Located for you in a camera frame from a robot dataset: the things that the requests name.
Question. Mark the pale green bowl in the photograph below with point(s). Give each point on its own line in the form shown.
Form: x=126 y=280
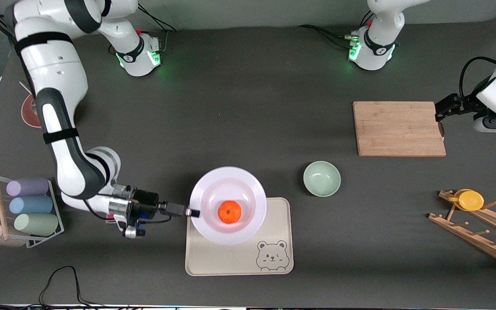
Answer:
x=321 y=179

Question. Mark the blue cup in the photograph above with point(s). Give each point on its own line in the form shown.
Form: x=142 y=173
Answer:
x=30 y=205

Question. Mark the green cup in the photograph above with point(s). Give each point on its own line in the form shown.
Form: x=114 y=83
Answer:
x=36 y=224

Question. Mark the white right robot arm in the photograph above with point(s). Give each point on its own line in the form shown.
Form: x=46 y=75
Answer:
x=54 y=73

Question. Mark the pink folded cloth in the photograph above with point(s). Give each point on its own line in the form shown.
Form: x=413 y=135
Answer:
x=110 y=220

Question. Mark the metal scoop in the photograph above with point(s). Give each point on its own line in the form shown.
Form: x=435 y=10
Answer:
x=25 y=86

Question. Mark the purple cup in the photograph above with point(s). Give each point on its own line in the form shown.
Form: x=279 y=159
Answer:
x=27 y=187

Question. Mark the yellow cup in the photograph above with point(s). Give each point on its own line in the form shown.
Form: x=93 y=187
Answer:
x=470 y=200

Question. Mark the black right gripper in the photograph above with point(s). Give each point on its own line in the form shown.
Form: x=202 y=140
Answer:
x=148 y=199

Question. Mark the wooden peg drying rack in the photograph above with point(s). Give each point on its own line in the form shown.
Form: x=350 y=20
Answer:
x=480 y=237

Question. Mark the orange mandarin fruit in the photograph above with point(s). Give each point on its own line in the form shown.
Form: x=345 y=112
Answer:
x=229 y=212

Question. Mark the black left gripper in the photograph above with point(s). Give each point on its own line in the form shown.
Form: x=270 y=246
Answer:
x=464 y=103

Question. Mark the pink bowl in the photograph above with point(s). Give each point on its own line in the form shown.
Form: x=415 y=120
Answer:
x=28 y=112

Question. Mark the cream tray with bear print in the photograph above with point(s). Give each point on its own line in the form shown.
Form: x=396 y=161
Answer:
x=230 y=260

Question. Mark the white round plate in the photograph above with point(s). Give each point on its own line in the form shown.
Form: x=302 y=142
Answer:
x=230 y=183

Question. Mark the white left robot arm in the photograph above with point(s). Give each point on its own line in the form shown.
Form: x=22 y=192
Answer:
x=379 y=43

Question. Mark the wooden cutting board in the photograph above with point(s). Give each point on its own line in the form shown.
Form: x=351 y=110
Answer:
x=396 y=129

